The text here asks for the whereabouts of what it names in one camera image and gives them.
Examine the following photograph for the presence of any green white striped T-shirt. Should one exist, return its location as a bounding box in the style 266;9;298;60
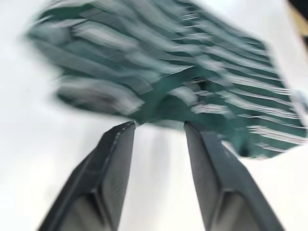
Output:
25;0;308;159

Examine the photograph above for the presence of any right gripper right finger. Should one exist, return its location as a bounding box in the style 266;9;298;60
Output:
183;122;286;231

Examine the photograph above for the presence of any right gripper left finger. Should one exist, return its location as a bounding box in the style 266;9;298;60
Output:
36;120;137;231

